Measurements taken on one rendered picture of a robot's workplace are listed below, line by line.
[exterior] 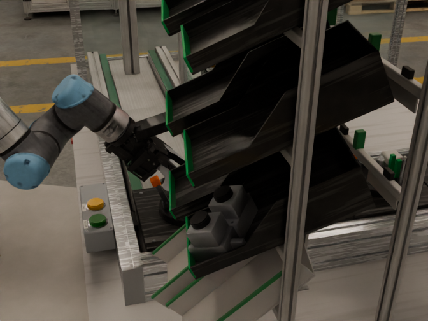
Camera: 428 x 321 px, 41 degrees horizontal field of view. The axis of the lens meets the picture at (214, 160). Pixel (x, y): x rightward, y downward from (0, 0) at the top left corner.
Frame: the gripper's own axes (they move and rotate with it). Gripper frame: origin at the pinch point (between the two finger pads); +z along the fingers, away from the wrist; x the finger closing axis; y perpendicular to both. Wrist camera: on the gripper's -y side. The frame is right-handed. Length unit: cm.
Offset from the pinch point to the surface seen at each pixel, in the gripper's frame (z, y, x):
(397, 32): 68, -74, -81
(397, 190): -4, -31, 50
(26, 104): 37, 118, -296
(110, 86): 2, 17, -87
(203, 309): -1.0, 7.5, 38.5
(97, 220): -7.9, 23.0, -0.9
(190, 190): -13.3, -4.9, 26.7
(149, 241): -0.5, 15.5, 9.9
